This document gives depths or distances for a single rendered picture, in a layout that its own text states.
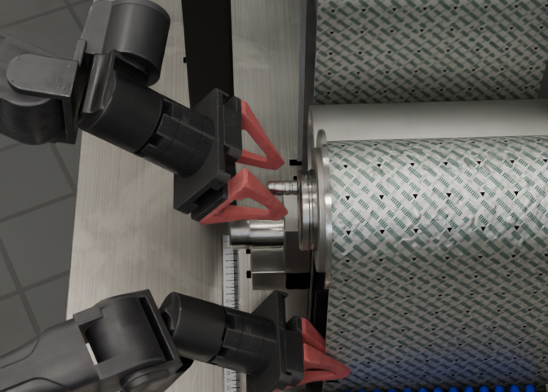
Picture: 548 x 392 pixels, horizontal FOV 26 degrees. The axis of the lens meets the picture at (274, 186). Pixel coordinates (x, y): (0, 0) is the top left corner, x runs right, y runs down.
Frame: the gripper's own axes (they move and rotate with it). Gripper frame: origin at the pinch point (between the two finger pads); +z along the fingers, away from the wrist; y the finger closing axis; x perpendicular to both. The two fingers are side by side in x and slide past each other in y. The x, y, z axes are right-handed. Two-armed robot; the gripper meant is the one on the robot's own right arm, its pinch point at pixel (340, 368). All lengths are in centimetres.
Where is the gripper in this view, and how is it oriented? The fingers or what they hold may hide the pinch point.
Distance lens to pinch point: 121.2
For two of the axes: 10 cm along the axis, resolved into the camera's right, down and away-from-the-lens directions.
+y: 0.4, 7.7, -6.3
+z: 8.6, 3.0, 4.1
